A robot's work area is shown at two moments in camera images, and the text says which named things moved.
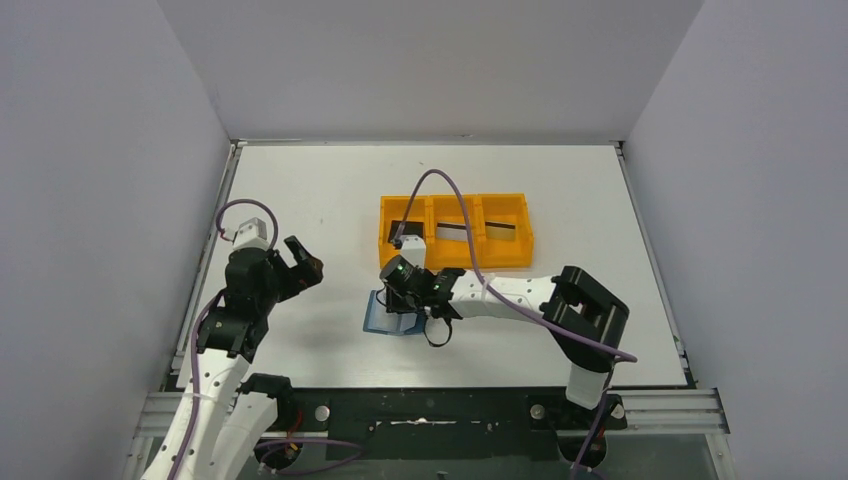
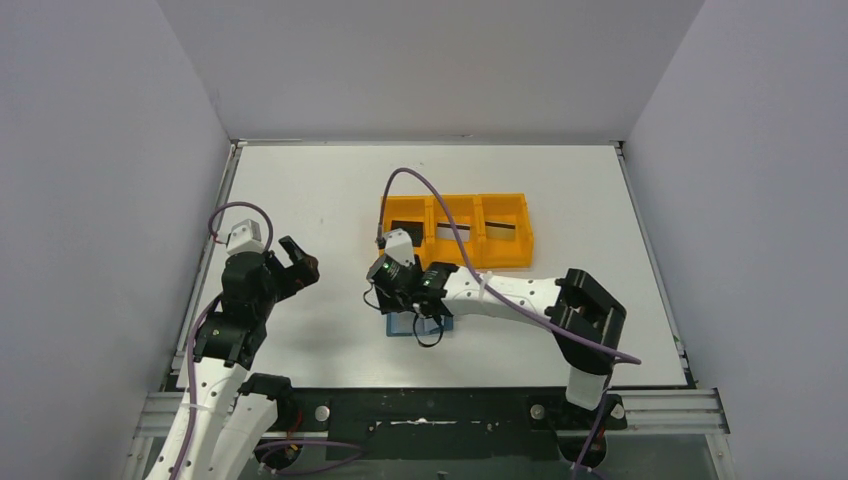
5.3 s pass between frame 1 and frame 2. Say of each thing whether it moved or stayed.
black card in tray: stayed
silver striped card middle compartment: stayed
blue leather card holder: moved
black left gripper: stayed
